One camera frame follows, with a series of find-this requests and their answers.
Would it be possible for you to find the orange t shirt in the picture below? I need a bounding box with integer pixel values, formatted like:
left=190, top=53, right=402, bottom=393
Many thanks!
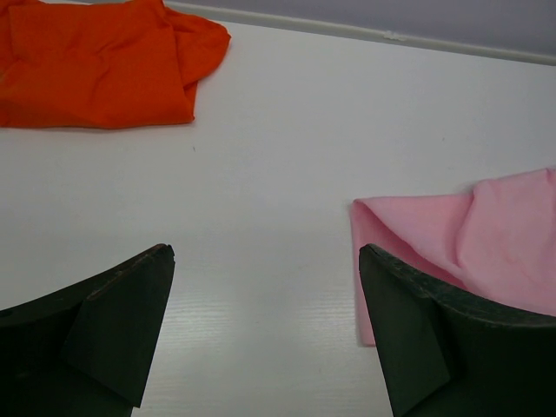
left=1, top=1, right=231, bottom=129

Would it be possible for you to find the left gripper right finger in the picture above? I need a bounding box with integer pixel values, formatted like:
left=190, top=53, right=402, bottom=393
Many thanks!
left=359, top=244, right=555, bottom=416

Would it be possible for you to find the back table rail white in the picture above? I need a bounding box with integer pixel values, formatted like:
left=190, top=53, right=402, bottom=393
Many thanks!
left=170, top=0, right=555, bottom=65

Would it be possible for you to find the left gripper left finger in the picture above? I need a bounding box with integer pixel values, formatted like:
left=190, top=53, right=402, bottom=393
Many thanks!
left=1, top=244, right=175, bottom=416

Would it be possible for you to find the pink t shirt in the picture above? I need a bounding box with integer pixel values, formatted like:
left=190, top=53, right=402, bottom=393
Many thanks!
left=349, top=166, right=556, bottom=348

